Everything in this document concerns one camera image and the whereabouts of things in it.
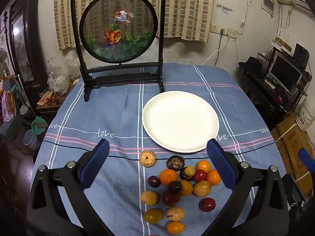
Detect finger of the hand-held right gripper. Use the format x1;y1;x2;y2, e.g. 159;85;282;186
281;149;315;227

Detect green dustpan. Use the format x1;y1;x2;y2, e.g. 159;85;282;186
31;116;48;136

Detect round goldfish screen black stand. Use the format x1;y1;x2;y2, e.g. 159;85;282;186
70;0;166;102

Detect pale yellow fruit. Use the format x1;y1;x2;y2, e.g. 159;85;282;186
166;206;185;222

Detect black speaker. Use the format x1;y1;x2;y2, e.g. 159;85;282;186
294;43;310;63

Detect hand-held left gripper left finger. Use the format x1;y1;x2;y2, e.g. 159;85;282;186
26;138;125;236

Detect blue striped tablecloth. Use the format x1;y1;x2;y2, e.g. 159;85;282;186
33;63;287;236

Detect paper wall sticker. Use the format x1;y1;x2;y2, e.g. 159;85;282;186
216;4;233;14

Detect orange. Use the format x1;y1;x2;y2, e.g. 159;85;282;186
196;160;211;173
159;169;179;186
206;169;222;186

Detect checked beige curtain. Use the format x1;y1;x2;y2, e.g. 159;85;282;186
54;0;216;51

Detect dark red plum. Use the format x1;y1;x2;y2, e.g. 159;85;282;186
162;191;182;206

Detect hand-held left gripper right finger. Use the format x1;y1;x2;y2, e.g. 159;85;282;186
204;139;291;236

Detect yellow orange fruit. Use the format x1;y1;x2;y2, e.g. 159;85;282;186
180;180;194;196
144;208;164;224
166;221;185;235

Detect white wall panel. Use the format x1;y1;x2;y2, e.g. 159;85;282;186
261;0;275;18

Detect dark mangosteen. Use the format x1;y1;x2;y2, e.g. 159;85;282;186
167;155;185;169
179;168;195;181

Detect white round plate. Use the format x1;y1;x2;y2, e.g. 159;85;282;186
142;91;220;153

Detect tan round fruit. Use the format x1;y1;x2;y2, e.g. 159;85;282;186
139;150;156;169

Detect dark purple plum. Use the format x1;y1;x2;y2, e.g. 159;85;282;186
148;176;161;188
169;181;183;193

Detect plastic-wrapped white jar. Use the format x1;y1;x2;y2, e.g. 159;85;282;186
47;59;74;95

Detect computer monitor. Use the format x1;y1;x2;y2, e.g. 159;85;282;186
267;54;304;92

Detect purple cloth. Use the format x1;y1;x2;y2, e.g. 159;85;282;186
1;91;18;122

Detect black desk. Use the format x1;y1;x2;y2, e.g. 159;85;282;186
242;52;308;126

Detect tan flat box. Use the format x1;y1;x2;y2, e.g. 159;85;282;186
272;37;292;52

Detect black hat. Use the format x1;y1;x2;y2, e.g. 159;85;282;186
238;56;265;73

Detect dark wooden framed picture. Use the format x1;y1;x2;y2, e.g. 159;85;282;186
8;0;48;90

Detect white air conditioner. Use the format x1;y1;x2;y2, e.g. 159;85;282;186
290;0;315;15

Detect clear plastic bucket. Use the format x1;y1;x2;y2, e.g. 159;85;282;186
23;129;37;151

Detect white power cable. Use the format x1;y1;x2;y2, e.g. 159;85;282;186
203;33;230;65

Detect wooden side table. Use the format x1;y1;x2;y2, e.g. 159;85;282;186
36;79;79;118

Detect white plastic bucket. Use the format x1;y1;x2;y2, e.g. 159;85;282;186
295;101;315;131

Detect cardboard box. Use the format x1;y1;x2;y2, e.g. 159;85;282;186
271;117;315;182

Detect large yellow fruit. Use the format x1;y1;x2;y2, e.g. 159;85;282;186
193;180;212;197

